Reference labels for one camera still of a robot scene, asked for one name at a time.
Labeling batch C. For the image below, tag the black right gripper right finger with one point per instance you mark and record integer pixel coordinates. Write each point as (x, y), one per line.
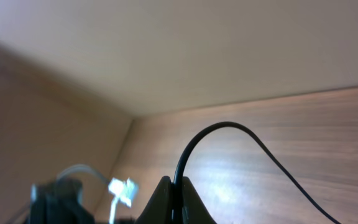
(194, 210)

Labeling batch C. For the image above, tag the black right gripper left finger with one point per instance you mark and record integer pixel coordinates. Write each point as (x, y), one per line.
(159, 208)

